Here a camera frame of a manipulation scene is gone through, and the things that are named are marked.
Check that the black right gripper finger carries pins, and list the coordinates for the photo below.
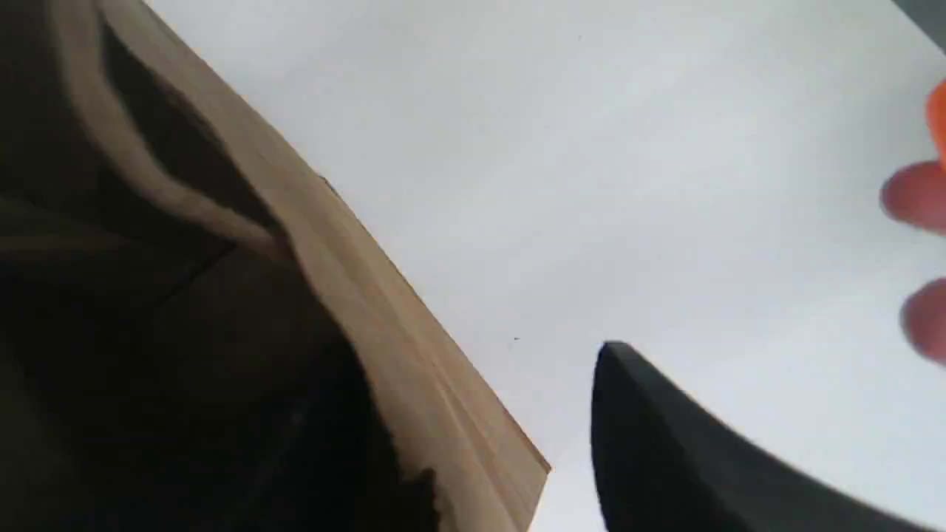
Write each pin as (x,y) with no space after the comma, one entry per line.
(663,463)

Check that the person's hand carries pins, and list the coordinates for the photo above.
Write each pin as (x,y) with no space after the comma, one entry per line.
(914,196)

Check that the clear tube with orange cap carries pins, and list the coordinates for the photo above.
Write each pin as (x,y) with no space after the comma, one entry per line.
(935,116)

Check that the brown paper bag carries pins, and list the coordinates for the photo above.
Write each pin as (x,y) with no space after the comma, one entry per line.
(197,333)

